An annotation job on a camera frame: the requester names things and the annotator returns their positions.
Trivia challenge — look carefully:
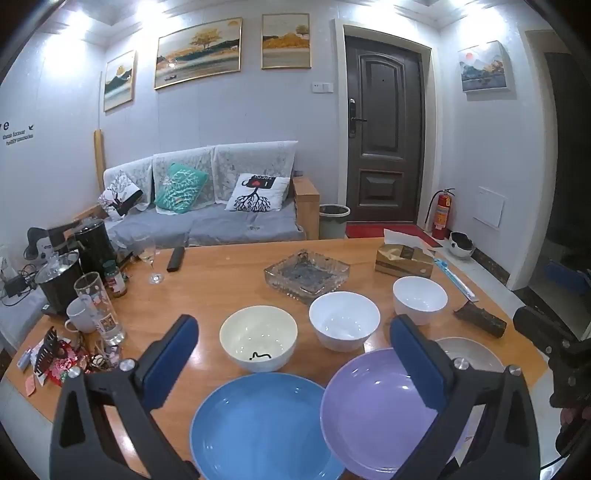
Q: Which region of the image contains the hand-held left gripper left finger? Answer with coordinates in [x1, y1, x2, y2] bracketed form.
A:
[50, 315, 200, 480]

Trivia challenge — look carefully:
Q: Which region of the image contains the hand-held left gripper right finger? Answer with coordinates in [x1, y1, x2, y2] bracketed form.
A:
[389, 315, 541, 480]

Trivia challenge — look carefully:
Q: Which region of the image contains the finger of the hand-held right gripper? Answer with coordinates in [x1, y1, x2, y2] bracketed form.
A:
[512, 305, 578, 356]

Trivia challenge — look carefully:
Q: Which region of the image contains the grey plate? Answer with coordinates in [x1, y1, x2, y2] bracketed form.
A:
[434, 337, 505, 374]

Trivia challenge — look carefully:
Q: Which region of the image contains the small white bowl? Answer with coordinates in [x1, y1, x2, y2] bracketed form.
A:
[393, 276, 448, 326]

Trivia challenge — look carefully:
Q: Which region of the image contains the purple plate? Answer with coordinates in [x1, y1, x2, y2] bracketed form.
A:
[320, 347, 476, 480]

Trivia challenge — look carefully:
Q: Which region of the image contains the large white bowl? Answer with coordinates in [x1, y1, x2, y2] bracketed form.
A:
[308, 291, 382, 353]

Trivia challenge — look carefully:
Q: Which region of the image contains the cream bowl with black mark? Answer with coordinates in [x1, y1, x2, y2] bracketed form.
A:
[219, 306, 297, 374]

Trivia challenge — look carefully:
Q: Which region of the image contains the blue plate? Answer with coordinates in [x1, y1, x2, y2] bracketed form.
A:
[190, 373, 347, 480]

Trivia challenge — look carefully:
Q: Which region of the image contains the blue cloth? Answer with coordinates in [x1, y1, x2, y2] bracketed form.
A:
[544, 260, 591, 296]

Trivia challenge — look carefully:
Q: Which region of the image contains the dark bark-like block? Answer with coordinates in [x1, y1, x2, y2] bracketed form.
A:
[452, 300, 507, 339]

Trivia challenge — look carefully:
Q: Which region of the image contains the tall printed drinking glass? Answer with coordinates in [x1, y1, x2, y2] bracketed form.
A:
[74, 272, 127, 343]

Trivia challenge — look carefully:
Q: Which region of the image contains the pile of red snack wrappers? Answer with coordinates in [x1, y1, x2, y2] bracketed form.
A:
[28, 330, 122, 387]

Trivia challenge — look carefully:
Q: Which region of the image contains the spice jar with green lid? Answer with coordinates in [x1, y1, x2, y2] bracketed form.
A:
[102, 260, 127, 299]

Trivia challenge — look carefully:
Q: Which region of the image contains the blue toothbrush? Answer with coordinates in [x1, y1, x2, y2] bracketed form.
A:
[434, 257, 476, 302]

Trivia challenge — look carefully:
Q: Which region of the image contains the white mug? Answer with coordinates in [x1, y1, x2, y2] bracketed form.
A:
[65, 296, 98, 334]

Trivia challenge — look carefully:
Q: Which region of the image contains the gold tissue box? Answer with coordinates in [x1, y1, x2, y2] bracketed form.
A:
[375, 228, 435, 279]

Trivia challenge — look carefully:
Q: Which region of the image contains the wine glass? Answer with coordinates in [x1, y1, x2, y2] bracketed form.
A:
[131, 233, 165, 285]

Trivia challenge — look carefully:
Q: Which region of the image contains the white and black helmet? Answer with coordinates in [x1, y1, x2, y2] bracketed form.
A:
[449, 231, 476, 259]

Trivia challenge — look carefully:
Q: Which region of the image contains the black comb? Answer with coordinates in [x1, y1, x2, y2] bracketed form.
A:
[35, 328, 64, 377]

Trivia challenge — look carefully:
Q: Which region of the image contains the black cooking pot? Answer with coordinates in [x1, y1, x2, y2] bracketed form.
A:
[34, 251, 84, 315]

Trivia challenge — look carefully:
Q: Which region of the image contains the black kettle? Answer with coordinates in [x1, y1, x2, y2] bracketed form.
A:
[74, 219, 118, 278]

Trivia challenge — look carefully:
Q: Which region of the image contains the glass ashtray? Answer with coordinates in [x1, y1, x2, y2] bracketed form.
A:
[263, 249, 352, 305]

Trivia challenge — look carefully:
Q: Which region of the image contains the red door mat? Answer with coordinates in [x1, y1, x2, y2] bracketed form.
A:
[345, 222, 441, 252]

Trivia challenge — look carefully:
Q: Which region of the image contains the red fire extinguisher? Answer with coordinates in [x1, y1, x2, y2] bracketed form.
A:
[426, 188, 456, 241]

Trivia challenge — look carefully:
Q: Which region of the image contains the grey trash bin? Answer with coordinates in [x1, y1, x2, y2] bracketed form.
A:
[318, 204, 351, 240]

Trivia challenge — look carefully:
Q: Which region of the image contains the teal leaf cushion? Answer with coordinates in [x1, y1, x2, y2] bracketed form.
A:
[154, 163, 208, 214]

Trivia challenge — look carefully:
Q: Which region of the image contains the black power adapter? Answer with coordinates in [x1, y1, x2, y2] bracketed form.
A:
[2, 272, 35, 298]

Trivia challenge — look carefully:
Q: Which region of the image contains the black countertop appliance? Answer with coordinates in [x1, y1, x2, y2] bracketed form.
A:
[25, 220, 81, 265]

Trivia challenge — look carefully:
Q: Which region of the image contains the grey patterned cushion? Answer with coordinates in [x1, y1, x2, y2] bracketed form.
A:
[98, 171, 143, 220]

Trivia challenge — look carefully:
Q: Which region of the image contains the white tree print cushion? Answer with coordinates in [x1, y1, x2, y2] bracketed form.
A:
[225, 174, 291, 213]

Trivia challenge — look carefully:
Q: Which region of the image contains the rolled tan mat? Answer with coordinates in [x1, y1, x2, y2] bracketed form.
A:
[93, 129, 108, 195]

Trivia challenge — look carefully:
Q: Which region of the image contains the white lace sofa cover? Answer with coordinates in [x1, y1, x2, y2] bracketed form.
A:
[102, 140, 297, 208]

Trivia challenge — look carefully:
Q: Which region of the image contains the dark brown door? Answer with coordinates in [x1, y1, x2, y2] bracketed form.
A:
[344, 36, 426, 227]

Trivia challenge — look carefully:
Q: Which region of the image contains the frameless mountain sunset canvas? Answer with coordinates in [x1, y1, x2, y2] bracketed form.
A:
[458, 41, 516, 94]

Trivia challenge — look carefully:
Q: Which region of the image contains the wide golden tree painting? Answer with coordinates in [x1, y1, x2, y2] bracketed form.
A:
[154, 17, 243, 90]

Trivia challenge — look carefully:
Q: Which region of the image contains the small golden tree painting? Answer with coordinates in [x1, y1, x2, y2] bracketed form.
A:
[261, 13, 310, 70]

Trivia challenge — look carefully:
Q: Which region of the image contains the white wall panel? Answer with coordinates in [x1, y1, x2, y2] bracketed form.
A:
[475, 186, 507, 229]

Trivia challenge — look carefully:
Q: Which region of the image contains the grey wooden-frame sofa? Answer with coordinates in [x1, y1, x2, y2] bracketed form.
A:
[74, 140, 321, 247]

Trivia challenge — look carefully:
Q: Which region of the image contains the metal door handle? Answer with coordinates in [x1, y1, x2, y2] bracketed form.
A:
[348, 98, 368, 138]

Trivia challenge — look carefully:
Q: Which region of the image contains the mountain painting gold frame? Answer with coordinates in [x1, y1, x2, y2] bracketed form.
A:
[103, 50, 137, 112]

